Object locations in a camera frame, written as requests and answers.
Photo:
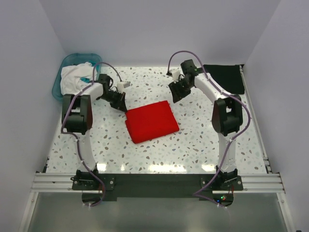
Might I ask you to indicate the red t shirt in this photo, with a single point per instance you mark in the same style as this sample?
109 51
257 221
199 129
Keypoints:
150 121

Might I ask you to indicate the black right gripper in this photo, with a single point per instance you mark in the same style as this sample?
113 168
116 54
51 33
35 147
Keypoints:
180 85

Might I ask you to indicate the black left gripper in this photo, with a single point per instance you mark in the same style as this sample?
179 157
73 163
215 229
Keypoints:
117 98

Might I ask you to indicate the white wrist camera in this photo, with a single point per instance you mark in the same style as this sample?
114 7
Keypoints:
122 85
175 73

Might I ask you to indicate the black folded t shirt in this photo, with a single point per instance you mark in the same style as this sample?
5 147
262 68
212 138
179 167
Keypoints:
227 76

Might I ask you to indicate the teal plastic laundry basket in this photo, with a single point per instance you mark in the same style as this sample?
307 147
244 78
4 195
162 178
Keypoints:
72 59

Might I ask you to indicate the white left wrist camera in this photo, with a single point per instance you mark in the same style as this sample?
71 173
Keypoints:
122 85

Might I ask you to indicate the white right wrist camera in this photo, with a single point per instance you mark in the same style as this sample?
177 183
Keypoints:
175 73

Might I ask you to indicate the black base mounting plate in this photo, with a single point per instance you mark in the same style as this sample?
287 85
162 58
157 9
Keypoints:
102 194

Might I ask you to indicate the white crumpled t shirt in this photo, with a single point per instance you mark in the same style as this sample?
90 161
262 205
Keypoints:
70 79

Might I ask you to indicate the aluminium front frame rail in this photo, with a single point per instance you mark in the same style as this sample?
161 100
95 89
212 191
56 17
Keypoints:
248 183

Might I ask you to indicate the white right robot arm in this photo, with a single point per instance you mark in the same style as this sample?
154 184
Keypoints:
227 116

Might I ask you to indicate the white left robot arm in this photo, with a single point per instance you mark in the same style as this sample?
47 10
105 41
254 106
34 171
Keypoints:
77 115

